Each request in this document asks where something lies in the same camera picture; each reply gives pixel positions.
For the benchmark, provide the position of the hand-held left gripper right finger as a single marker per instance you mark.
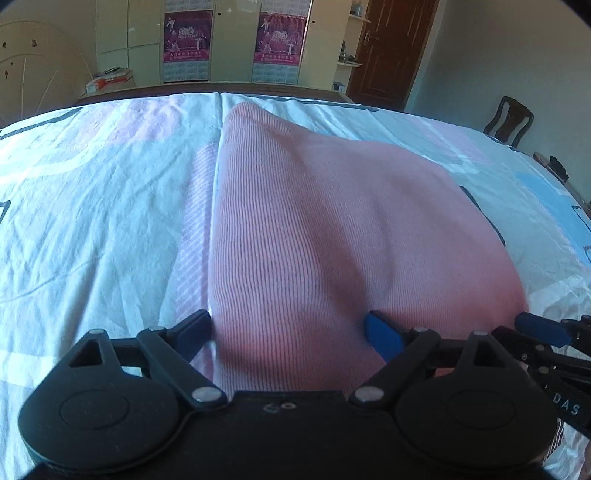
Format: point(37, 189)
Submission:
point(383, 334)

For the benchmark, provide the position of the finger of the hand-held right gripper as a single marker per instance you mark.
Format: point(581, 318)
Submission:
point(521, 346)
point(540, 327)

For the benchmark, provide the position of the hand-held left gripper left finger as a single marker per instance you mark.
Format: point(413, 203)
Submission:
point(193, 330)

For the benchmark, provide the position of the pink knit sweater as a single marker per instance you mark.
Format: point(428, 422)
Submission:
point(332, 230)

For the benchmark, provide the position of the printed pastel bed sheet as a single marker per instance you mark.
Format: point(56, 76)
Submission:
point(92, 221)

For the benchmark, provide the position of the dark wooden furniture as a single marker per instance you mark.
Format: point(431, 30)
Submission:
point(561, 173)

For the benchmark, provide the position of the dark wooden chair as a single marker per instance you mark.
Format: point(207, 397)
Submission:
point(508, 120)

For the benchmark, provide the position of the red and white box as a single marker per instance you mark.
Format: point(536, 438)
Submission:
point(110, 81)

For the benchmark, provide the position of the brown wooden door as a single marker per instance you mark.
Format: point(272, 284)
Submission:
point(392, 50)

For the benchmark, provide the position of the pink calendar poster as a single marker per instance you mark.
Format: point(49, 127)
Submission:
point(285, 4)
point(188, 41)
point(189, 3)
point(279, 44)

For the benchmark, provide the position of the cream wardrobe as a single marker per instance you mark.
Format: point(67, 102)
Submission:
point(235, 41)

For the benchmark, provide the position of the cream board with arc lines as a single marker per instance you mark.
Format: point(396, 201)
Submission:
point(37, 69)

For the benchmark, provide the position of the white wall shelf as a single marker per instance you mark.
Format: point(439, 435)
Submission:
point(351, 46)

